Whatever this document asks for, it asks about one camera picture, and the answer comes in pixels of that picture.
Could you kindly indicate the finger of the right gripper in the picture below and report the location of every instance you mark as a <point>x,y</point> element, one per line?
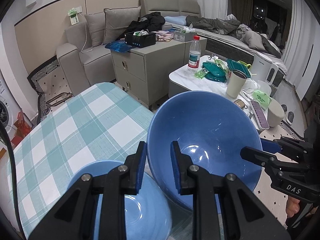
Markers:
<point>256,157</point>
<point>270,146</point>

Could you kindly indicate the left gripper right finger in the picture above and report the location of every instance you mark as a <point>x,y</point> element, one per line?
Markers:
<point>180,166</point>

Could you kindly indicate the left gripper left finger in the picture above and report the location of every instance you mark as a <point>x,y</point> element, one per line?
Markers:
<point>134,175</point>

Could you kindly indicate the light blue bowl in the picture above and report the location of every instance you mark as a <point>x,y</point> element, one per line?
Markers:
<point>147,215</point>

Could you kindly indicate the person's right hand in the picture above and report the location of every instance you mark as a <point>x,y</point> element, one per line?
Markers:
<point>292,206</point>

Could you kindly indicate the teal checked tablecloth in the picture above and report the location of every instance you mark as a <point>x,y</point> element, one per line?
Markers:
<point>101,123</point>

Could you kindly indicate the white marble side table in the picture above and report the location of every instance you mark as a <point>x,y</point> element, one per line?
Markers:
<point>183,80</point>

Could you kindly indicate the beige tumbler cup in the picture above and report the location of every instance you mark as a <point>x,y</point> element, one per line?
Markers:
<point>236,82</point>

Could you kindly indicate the white electric kettle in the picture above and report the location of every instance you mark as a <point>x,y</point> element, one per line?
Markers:
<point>263,69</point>

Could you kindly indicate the teal plastic container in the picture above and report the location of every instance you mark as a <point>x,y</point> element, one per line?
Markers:
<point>214,72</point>

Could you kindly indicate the plastic water bottle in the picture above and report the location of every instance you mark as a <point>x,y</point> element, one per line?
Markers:
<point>194,54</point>

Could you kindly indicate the grey sofa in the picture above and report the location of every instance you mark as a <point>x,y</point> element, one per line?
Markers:
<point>84,59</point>

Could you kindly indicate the red cardboard box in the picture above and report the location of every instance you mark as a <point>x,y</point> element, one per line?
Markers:
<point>22,129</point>

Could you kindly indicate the bed with clothes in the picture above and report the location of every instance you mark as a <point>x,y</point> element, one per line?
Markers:
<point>182,13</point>

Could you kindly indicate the blue plastic bag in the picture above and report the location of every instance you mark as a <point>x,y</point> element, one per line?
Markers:
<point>119,46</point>

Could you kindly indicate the black patterned chair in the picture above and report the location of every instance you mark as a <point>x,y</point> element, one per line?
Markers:
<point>49,82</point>

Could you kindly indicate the black storage basket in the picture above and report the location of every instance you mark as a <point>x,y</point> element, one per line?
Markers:
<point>140,41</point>

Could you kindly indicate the tissue box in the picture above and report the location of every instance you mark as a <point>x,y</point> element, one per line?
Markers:
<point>184,35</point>

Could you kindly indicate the white washing machine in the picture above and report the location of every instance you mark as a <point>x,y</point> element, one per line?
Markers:
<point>9,110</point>

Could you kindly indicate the grey cushion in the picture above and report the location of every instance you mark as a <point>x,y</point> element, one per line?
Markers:
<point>117,21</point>

